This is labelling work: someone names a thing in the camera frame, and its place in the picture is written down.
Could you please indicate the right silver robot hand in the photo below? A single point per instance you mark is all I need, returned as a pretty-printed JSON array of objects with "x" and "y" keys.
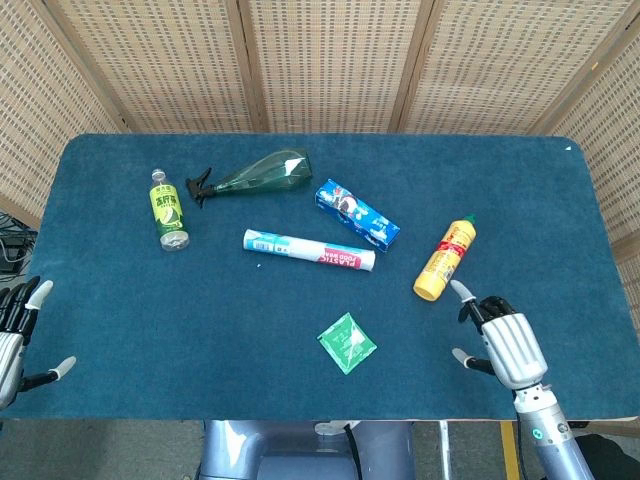
[{"x": 511, "y": 345}]

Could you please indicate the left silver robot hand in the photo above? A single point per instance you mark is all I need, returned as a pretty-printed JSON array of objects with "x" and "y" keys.
[{"x": 11, "y": 332}]

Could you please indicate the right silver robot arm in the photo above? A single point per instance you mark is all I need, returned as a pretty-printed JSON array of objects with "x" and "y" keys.
[{"x": 547, "y": 430}]

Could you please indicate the yellow squeeze sauce bottle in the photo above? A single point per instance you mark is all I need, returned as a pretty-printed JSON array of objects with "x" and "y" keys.
[{"x": 444, "y": 259}]

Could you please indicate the small green sachet packet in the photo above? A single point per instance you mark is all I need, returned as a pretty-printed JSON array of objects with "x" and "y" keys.
[{"x": 347, "y": 342}]

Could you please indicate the blue felt table mat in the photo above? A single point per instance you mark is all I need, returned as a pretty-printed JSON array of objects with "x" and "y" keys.
[{"x": 320, "y": 350}]

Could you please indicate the green tea drink bottle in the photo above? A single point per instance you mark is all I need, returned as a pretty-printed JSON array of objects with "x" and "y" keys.
[{"x": 168, "y": 210}]

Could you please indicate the blue printed carton box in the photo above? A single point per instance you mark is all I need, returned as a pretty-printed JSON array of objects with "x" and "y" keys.
[{"x": 356, "y": 214}]

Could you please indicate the plastic food wrap roll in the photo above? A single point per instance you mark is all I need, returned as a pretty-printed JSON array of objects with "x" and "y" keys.
[{"x": 308, "y": 250}]

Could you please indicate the silver-blue robot torso base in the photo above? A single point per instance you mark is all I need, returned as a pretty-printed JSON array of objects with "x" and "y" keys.
[{"x": 305, "y": 450}]

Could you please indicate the green spray bottle black trigger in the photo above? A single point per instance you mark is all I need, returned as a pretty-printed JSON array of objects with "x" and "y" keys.
[{"x": 252, "y": 177}]

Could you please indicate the woven bamboo folding screen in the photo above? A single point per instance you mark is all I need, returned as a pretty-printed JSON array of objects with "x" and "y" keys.
[{"x": 330, "y": 65}]

